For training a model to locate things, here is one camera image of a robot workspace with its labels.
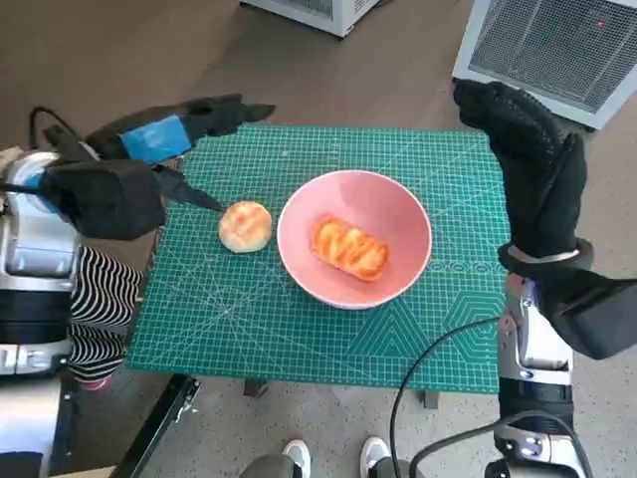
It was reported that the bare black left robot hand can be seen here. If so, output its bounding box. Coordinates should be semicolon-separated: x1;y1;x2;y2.
83;93;278;214

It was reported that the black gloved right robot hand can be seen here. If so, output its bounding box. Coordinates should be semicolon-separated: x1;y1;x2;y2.
451;79;589;259

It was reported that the round toy bread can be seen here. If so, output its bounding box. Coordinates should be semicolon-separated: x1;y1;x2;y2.
217;199;274;255

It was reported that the pink bowl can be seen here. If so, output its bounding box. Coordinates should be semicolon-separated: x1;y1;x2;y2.
277;169;433;311

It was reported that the rectangular toy bread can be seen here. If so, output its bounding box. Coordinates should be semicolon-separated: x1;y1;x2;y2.
311;214;390;284

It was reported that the white cabinet with mesh panel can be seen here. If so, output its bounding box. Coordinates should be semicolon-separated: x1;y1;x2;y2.
451;0;637;131

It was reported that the person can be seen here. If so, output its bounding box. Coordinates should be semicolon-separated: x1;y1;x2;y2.
67;246;145;384

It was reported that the green cutting mat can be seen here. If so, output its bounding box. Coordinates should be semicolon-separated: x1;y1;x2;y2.
123;123;507;395

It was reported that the white cabinet with vents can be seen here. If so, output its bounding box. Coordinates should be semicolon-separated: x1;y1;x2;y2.
239;0;387;40

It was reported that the white sneaker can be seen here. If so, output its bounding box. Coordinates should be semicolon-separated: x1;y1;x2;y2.
360;436;393;478
282;437;313;478

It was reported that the dark grey leg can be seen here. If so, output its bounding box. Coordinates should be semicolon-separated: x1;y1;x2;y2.
370;457;414;478

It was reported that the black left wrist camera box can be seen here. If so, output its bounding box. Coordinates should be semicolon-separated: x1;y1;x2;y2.
42;126;166;241

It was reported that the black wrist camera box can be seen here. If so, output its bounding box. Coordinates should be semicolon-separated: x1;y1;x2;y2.
534;268;637;360
42;126;166;241

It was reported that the black camera cable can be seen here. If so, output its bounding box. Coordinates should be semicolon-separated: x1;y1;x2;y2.
29;106;84;150

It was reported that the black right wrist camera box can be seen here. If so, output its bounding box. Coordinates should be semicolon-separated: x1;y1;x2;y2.
534;268;637;360

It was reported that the long black cable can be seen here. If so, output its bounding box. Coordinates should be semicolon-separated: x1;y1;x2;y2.
390;318;502;478

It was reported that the looped black cable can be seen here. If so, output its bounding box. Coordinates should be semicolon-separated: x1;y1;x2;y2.
407;411;596;478

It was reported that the black metal frame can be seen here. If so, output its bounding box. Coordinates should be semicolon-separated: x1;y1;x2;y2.
116;372;203;478

